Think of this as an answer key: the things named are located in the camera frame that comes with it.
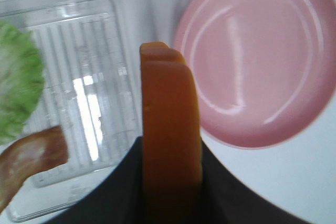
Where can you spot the pink round plate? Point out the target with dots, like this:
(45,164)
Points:
(264,69)

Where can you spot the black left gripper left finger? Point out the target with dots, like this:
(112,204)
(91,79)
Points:
(118,199)

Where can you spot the bacon strip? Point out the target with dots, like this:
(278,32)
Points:
(28,156)

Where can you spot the green lettuce leaf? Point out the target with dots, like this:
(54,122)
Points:
(22,80)

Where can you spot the left clear plastic tray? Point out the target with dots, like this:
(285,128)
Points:
(88,92)

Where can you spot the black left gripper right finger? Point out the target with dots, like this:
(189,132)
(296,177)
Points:
(225,199)

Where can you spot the bread slice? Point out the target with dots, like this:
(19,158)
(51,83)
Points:
(172,146)

